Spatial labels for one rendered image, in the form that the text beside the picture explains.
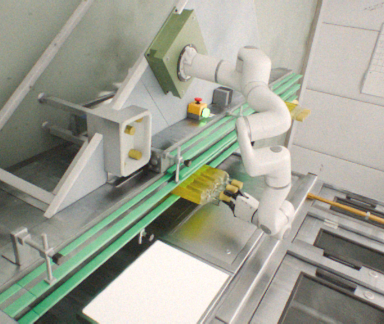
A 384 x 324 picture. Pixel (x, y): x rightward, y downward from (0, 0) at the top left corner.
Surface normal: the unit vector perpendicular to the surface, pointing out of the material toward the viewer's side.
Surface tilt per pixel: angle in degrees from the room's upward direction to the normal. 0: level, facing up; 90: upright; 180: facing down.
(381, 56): 90
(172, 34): 90
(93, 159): 0
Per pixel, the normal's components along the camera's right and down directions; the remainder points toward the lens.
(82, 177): 0.86, 0.31
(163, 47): -0.25, -0.43
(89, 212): 0.08, -0.87
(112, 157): -0.51, 0.38
